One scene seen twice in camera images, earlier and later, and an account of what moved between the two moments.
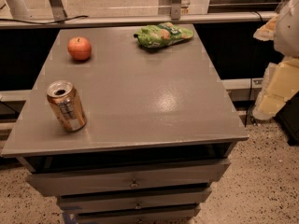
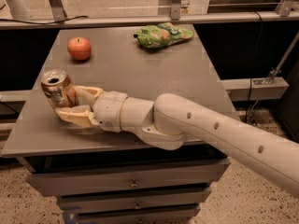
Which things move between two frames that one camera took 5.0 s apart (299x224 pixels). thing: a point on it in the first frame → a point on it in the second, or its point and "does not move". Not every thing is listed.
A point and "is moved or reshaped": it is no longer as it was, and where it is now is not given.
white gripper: x=289 y=32 → x=108 y=109
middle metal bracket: x=176 y=6 does not move
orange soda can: x=66 y=105 is moved or reshaped
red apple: x=79 y=48 does not move
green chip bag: x=162 y=35 does not move
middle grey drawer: x=179 y=197 does not move
